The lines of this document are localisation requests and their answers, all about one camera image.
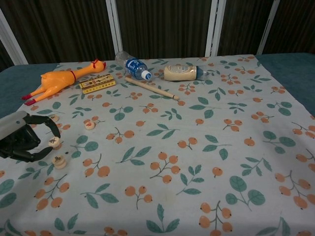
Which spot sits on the cream mayonnaise squeeze bottle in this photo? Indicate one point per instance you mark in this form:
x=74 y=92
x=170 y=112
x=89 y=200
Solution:
x=180 y=73

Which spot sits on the clear water bottle blue label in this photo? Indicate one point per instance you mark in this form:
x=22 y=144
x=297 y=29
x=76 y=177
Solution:
x=135 y=66

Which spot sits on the small wooden token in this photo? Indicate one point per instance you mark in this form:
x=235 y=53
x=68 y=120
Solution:
x=60 y=166
x=89 y=125
x=56 y=118
x=53 y=142
x=58 y=159

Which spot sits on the dark folding screen white frames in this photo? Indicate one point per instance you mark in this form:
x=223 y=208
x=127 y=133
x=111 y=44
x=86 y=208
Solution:
x=160 y=27

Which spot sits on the orange rubber chicken toy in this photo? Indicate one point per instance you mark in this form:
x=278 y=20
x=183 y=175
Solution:
x=56 y=79

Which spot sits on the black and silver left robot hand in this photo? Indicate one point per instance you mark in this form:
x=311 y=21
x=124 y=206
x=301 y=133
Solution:
x=17 y=142

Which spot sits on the tapered wooden stick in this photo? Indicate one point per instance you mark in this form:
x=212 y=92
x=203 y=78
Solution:
x=150 y=88

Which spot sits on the floral printed tablecloth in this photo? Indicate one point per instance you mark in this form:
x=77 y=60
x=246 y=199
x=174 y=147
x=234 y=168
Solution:
x=172 y=159

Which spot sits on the gold patterned card box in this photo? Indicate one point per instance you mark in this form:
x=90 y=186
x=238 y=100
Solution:
x=97 y=84

